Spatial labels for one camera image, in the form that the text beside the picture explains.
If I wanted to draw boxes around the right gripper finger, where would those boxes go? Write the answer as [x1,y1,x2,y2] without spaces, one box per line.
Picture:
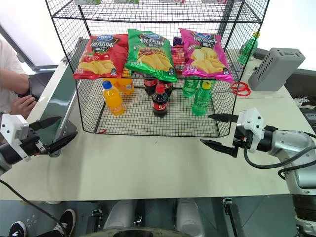
[208,113,239,123]
[199,139,239,158]

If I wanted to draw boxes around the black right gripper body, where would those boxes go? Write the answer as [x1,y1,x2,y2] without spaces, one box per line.
[233,125,253,149]

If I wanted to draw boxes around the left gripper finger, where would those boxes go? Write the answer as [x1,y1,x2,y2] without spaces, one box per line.
[29,116,62,131]
[46,131,79,155]

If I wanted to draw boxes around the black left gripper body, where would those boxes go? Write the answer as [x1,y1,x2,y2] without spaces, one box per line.
[18,128,49,157]

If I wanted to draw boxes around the green conveyor belt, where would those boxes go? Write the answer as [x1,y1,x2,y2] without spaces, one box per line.
[29,37,86,158]

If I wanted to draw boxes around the person's hand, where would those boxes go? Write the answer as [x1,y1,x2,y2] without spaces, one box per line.
[11,95,38,114]

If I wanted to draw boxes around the green soda bottle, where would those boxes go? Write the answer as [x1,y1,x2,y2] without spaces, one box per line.
[182,78,200,98]
[192,80,214,117]
[238,31,261,64]

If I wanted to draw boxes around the red scissors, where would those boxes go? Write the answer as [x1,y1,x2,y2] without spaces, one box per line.
[231,81,252,96]

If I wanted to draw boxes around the cola bottle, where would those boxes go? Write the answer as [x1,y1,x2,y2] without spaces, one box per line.
[159,80,174,98]
[143,78,158,96]
[151,83,169,119]

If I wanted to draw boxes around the pink chip bag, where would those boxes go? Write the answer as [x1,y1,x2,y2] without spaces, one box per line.
[178,28,235,83]

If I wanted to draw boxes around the orange soda bottle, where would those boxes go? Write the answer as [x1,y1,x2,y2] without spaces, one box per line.
[102,80,126,116]
[112,70,135,96]

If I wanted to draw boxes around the person in white shirt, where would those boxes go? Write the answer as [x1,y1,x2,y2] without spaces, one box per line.
[0,39,25,113]

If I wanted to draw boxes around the grey vented box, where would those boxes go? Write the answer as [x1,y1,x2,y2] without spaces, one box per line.
[248,47,306,91]

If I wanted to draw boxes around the red snack pack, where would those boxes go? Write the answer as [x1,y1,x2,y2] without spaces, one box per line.
[171,45,186,73]

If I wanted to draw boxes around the black white sneaker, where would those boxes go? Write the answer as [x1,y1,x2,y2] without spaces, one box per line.
[50,209,77,237]
[8,221,27,237]

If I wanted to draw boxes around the black machine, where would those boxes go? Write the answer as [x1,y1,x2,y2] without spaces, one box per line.
[283,67,316,130]

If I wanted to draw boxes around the red chip bag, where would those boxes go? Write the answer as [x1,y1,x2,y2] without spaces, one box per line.
[73,34,129,80]

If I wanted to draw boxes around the green chip bag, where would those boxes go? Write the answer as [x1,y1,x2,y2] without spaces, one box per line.
[124,28,178,83]

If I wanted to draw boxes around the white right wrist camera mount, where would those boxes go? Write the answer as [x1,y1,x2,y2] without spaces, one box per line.
[236,108,265,154]

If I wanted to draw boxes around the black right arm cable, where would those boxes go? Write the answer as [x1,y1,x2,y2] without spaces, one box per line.
[243,132,316,181]

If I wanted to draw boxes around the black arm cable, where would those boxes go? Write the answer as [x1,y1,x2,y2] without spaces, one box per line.
[0,179,66,237]
[243,132,316,181]

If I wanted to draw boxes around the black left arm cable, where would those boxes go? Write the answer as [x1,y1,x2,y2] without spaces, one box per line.
[0,179,66,237]

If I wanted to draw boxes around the black wire rack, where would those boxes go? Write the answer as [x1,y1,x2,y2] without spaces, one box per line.
[45,0,270,138]

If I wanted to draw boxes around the black table frame leg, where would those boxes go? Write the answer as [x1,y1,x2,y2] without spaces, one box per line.
[223,197,246,237]

